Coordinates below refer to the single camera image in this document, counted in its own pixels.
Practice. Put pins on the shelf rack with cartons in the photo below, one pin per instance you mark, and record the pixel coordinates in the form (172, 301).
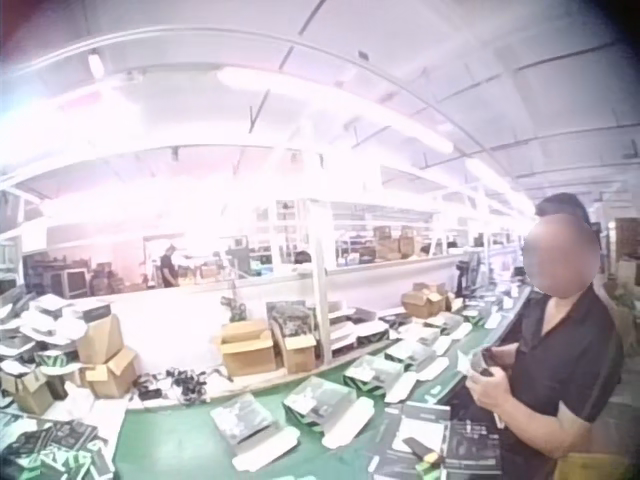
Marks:
(390, 245)

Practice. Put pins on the camouflage print box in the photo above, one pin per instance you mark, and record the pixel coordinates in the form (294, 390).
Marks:
(292, 317)

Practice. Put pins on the black machine part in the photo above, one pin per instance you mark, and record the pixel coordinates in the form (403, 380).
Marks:
(235, 307)

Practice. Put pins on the small open cardboard carton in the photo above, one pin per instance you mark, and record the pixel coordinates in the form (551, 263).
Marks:
(301, 355)

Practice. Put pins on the cluster of cardboard cartons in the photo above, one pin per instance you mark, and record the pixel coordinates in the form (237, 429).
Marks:
(425, 300)

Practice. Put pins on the wide open cardboard carton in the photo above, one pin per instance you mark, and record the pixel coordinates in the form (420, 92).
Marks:
(248, 352)

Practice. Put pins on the open green black product box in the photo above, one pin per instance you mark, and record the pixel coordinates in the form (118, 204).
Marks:
(372, 372)
(320, 405)
(245, 420)
(411, 352)

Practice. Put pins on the row of open product boxes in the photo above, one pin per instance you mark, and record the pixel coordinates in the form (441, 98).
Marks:
(450, 322)

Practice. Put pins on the black handheld tool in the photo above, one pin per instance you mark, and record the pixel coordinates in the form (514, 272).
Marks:
(413, 446)

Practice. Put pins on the tall tilted cardboard carton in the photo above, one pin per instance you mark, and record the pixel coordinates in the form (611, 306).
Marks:
(101, 340)

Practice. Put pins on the green yellow marker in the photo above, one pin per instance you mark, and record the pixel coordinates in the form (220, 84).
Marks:
(431, 462)

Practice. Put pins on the cardboard carton with open flaps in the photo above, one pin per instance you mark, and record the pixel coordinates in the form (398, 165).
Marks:
(112, 377)

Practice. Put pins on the rack with dark crates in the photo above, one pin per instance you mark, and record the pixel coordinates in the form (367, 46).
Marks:
(65, 277)

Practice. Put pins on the white hanging lamp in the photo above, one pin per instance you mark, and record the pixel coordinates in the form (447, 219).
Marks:
(96, 64)

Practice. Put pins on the heap of white black boxes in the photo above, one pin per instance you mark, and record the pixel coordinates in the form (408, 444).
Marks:
(45, 325)

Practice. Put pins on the stack of brown cartons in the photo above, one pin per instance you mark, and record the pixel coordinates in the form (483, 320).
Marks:
(627, 245)

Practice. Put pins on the cardboard carton with white paper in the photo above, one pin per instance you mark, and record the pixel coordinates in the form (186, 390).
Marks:
(27, 392)

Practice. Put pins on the stack of dark flat packets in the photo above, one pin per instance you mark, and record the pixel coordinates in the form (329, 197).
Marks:
(55, 450)

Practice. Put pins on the tan cardboard box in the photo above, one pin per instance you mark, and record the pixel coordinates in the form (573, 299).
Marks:
(600, 467)

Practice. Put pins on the white upright post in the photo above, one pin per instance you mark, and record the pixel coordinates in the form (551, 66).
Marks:
(322, 280)

